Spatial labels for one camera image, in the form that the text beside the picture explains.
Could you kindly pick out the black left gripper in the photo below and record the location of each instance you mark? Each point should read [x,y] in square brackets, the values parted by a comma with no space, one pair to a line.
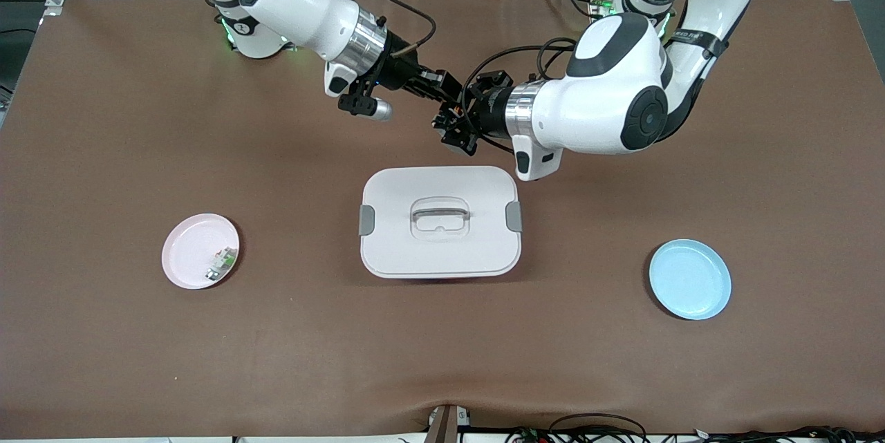
[486,108]

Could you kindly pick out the light blue round plate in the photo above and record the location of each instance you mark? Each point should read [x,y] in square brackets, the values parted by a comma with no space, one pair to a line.
[690,280]

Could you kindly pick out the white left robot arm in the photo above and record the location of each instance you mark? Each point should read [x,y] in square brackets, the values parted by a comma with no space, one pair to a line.
[608,111]

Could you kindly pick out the brown table mat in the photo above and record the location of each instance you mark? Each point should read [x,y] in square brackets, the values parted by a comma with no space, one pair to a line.
[276,360]

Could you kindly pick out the white lidded lunch box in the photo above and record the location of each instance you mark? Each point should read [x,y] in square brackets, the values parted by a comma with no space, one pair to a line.
[442,249]

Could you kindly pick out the green push-button switch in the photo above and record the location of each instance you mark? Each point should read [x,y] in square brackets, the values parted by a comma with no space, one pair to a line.
[221,263]

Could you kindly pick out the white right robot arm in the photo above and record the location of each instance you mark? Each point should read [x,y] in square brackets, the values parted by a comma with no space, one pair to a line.
[297,1]

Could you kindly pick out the pink round plate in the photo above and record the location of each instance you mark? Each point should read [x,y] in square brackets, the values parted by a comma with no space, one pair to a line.
[190,249]

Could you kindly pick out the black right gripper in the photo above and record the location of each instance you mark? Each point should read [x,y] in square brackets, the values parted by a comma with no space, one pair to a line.
[399,72]

